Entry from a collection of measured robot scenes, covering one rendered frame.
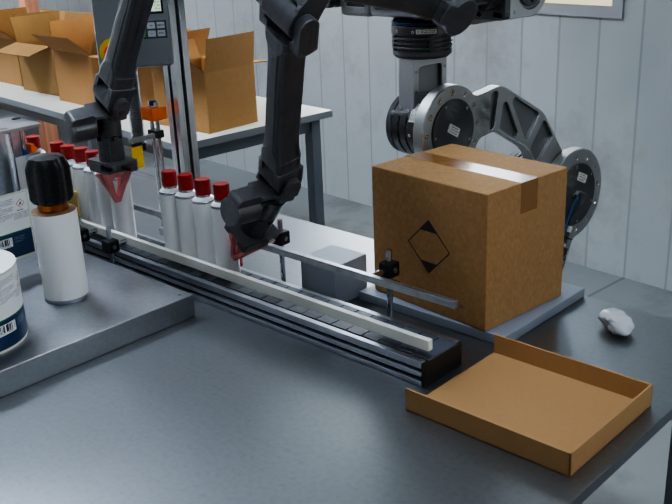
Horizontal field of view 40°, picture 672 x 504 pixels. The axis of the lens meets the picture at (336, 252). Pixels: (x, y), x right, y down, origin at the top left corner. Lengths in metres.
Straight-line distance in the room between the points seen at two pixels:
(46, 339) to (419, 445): 0.74
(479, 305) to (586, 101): 2.57
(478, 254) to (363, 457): 0.48
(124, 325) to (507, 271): 0.74
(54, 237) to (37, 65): 3.13
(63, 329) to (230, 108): 2.11
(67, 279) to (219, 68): 1.96
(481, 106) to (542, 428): 0.90
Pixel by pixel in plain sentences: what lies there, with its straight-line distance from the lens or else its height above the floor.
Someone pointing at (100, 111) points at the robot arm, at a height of 1.22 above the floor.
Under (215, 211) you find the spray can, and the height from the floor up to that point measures 1.03.
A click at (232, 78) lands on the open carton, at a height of 0.98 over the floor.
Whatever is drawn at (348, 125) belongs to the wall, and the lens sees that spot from 5.25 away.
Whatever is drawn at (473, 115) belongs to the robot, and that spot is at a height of 1.15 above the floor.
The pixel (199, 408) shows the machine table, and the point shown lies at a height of 0.83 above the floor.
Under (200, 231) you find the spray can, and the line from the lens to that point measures 1.96.
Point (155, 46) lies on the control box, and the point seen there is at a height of 1.33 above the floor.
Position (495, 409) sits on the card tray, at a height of 0.83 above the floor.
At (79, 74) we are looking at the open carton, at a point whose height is 0.93.
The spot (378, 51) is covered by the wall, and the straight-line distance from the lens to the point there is 4.99.
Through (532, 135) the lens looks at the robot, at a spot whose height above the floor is 1.06.
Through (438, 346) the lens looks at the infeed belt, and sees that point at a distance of 1.62.
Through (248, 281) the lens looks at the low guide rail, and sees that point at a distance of 1.85.
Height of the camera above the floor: 1.60
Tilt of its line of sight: 21 degrees down
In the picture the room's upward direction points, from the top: 2 degrees counter-clockwise
